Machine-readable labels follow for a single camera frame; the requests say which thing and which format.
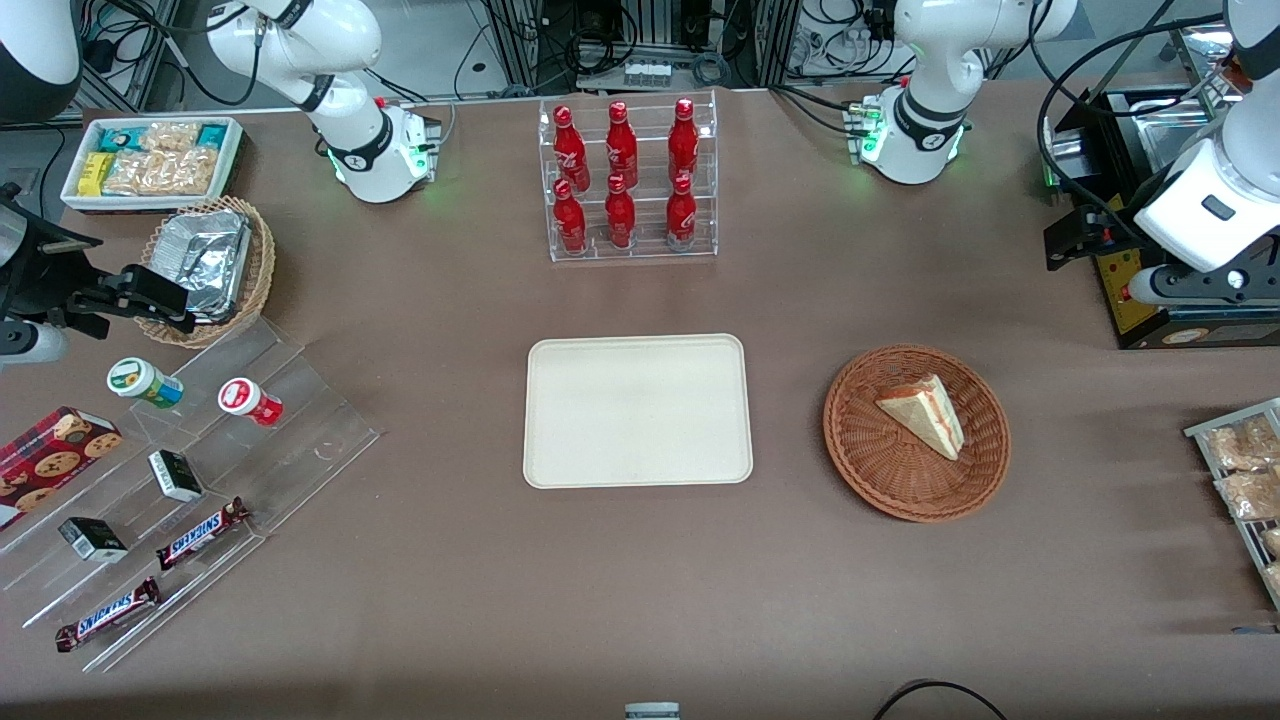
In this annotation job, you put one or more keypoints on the aluminium foil container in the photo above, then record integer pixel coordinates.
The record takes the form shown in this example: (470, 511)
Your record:
(205, 260)

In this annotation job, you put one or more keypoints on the white plastic snack bin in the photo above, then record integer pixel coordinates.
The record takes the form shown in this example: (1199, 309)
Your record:
(75, 203)

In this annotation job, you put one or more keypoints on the red chocolate cookie box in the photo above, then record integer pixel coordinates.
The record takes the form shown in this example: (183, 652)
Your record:
(50, 460)

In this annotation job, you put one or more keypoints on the triangular sandwich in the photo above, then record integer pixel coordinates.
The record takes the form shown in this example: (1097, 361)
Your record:
(925, 412)

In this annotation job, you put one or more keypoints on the tan wicker basket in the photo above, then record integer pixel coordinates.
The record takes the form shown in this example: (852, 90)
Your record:
(262, 260)

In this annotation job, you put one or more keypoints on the small grey device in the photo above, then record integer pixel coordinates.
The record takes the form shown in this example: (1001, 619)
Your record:
(652, 712)

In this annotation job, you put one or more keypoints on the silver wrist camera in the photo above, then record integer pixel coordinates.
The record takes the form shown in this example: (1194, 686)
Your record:
(30, 343)
(1146, 287)

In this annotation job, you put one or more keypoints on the black food warmer appliance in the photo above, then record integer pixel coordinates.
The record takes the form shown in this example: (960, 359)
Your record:
(1200, 335)

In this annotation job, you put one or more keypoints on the clear acrylic stepped display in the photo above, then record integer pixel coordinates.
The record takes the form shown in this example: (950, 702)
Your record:
(300, 440)

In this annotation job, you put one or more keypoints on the aluminium frame rack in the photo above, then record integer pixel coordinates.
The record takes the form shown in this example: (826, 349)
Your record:
(520, 40)

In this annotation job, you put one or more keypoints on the cream rectangular tray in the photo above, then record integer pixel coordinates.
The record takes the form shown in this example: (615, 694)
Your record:
(620, 410)

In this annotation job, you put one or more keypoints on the red drink bottle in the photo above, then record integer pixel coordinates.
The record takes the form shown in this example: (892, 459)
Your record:
(620, 218)
(681, 215)
(621, 145)
(569, 150)
(570, 222)
(683, 140)

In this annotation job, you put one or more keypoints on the yellow snack packet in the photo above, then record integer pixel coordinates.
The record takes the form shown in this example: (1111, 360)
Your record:
(95, 173)

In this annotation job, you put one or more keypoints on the clear pastry bag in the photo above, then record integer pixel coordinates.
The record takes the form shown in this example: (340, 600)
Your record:
(1252, 495)
(1240, 445)

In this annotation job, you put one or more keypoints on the teal snack packet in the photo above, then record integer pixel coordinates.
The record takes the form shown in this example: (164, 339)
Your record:
(120, 138)
(213, 133)

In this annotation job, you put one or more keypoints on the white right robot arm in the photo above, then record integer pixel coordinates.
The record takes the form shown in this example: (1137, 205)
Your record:
(350, 120)

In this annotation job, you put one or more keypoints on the brown round wicker basket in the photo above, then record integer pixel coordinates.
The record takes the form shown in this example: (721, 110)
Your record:
(880, 470)

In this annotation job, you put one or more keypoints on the steel food pan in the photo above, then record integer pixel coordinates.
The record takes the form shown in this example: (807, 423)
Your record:
(1175, 140)

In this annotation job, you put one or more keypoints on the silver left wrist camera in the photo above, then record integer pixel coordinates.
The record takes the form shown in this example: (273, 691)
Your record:
(1146, 287)

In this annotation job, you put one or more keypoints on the small black carton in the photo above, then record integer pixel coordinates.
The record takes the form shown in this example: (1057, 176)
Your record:
(175, 476)
(92, 540)

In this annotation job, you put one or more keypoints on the red lid cup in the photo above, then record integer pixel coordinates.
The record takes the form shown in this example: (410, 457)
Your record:
(245, 400)

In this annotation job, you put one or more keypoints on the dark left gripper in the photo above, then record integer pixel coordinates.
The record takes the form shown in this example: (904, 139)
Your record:
(1117, 226)

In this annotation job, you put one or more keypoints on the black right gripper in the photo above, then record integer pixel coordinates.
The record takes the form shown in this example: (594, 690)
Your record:
(38, 281)

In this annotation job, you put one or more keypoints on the green lid cup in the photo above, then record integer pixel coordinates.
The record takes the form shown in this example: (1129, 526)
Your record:
(140, 380)

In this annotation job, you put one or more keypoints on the clear acrylic bottle rack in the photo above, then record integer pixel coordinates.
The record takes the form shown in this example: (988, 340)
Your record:
(645, 250)

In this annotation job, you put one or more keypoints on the clear cracker bag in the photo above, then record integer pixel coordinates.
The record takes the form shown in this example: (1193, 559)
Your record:
(170, 136)
(165, 173)

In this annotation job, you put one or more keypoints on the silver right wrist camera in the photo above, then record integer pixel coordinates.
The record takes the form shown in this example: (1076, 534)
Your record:
(30, 343)

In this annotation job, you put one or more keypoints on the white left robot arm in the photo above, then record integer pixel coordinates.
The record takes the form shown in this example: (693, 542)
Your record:
(930, 100)

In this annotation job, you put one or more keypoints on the brown Snickers bar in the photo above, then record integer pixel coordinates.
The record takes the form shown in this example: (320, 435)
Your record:
(200, 534)
(108, 615)

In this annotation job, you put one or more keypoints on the white power strip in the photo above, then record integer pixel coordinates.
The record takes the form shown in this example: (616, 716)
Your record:
(647, 73)

